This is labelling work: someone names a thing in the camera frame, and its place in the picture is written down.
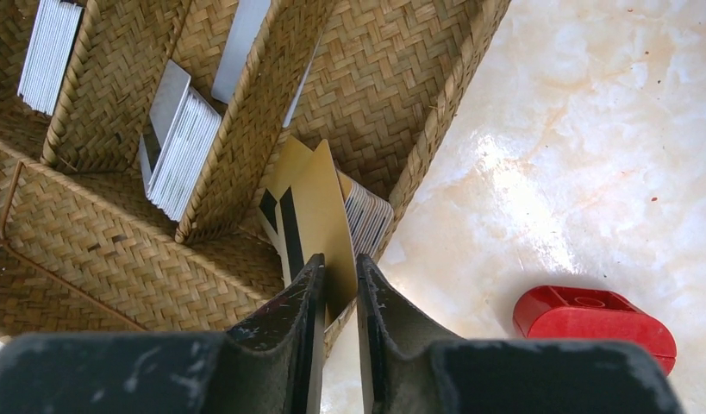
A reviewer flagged gold credit card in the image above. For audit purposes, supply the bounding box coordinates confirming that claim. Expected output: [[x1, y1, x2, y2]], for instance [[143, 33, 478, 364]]
[[267, 138, 357, 327]]

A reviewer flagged gold card stack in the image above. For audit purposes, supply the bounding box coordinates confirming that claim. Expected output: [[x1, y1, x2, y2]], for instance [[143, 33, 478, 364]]
[[257, 137, 394, 256]]

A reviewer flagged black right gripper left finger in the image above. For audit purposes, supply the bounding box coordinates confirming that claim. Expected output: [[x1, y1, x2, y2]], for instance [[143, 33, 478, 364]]
[[0, 254, 326, 413]]

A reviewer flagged silver card stack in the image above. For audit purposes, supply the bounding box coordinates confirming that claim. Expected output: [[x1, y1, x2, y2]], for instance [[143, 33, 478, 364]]
[[138, 60, 222, 222]]

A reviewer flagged black card stack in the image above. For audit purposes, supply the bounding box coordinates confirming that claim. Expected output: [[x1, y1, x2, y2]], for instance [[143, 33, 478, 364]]
[[17, 0, 84, 116]]

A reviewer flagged woven wicker divided tray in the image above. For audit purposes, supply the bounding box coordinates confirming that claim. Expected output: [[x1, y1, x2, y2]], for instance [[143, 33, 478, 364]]
[[0, 1, 509, 342]]

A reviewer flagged red yellow emergency stop button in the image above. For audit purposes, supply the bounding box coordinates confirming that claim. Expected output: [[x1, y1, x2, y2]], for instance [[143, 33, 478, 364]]
[[512, 285, 678, 374]]

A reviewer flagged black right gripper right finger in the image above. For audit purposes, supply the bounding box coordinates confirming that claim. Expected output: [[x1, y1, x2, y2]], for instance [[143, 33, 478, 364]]
[[356, 254, 683, 413]]

